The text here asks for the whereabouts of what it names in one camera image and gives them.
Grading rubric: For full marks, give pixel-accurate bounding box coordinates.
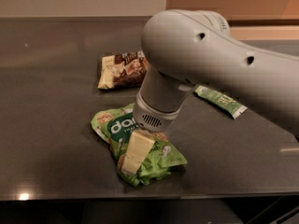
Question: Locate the green Dang rice chip bag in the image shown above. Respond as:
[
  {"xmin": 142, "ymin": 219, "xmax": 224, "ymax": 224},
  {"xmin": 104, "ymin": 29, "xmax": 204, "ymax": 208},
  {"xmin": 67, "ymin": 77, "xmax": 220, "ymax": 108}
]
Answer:
[{"xmin": 91, "ymin": 104, "xmax": 187, "ymax": 187}]

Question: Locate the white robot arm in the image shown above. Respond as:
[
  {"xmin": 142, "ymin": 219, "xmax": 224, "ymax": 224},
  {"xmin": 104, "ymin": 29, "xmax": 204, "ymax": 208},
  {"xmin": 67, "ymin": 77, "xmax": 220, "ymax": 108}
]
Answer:
[{"xmin": 133, "ymin": 10, "xmax": 299, "ymax": 135}]

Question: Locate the green Kettle chip bag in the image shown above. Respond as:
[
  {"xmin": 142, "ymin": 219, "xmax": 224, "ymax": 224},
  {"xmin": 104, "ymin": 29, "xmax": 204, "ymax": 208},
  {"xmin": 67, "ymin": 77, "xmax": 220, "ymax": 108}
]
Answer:
[{"xmin": 194, "ymin": 86, "xmax": 248, "ymax": 119}]

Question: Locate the brown sea salt chip bag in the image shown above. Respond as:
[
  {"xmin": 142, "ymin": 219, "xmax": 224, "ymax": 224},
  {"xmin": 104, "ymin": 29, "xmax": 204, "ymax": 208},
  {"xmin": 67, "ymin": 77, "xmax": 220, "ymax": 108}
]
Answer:
[{"xmin": 97, "ymin": 50, "xmax": 149, "ymax": 90}]

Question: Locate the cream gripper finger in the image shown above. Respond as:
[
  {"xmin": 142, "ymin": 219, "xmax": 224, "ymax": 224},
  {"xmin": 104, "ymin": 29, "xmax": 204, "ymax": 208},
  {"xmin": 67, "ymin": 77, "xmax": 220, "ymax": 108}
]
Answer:
[{"xmin": 121, "ymin": 130, "xmax": 155, "ymax": 175}]

